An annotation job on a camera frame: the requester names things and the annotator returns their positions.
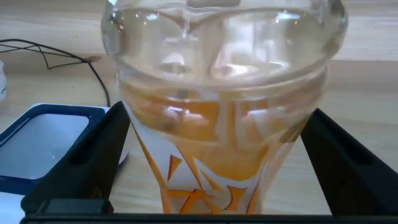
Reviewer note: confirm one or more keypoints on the clear bottle with orange label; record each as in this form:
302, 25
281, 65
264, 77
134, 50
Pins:
217, 93

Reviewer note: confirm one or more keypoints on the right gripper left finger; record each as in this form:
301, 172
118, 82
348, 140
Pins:
102, 149

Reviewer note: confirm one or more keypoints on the white barcode scanner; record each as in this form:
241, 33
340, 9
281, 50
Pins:
37, 143

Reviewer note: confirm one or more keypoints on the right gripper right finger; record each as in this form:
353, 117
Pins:
351, 174

